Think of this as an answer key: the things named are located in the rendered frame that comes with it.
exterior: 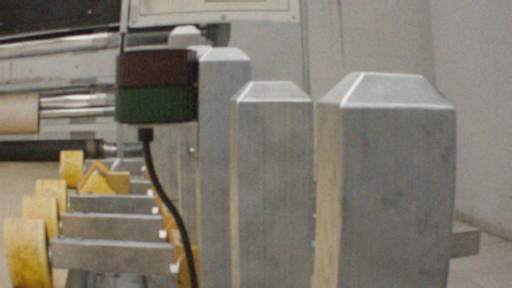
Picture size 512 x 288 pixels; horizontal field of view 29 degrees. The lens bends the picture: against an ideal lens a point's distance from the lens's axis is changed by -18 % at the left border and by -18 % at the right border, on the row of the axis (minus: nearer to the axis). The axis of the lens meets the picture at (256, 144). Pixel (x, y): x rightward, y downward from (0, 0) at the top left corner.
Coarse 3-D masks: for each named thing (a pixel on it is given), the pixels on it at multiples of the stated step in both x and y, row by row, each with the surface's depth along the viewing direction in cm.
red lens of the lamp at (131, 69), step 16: (128, 64) 77; (144, 64) 77; (160, 64) 77; (176, 64) 77; (192, 64) 78; (128, 80) 77; (144, 80) 77; (160, 80) 77; (176, 80) 77; (192, 80) 79
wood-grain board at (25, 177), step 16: (0, 176) 256; (16, 176) 258; (32, 176) 260; (48, 176) 261; (0, 192) 214; (16, 192) 216; (32, 192) 218; (0, 208) 184; (16, 208) 186; (0, 224) 161; (0, 240) 143; (0, 256) 128; (0, 272) 115; (64, 272) 122
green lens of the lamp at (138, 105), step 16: (128, 96) 77; (144, 96) 77; (160, 96) 77; (176, 96) 77; (192, 96) 79; (128, 112) 77; (144, 112) 77; (160, 112) 77; (176, 112) 77; (192, 112) 79
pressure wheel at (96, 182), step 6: (96, 174) 181; (90, 180) 179; (96, 180) 180; (102, 180) 181; (84, 186) 179; (90, 186) 179; (96, 186) 179; (102, 186) 180; (108, 186) 181; (84, 192) 179; (96, 192) 179; (102, 192) 180; (108, 192) 180; (114, 192) 181
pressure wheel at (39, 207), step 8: (24, 200) 130; (32, 200) 130; (40, 200) 131; (48, 200) 131; (56, 200) 131; (24, 208) 129; (32, 208) 129; (40, 208) 130; (48, 208) 130; (56, 208) 130; (24, 216) 129; (32, 216) 129; (40, 216) 129; (48, 216) 129; (56, 216) 129; (48, 224) 129; (56, 224) 129; (48, 232) 129; (56, 232) 129
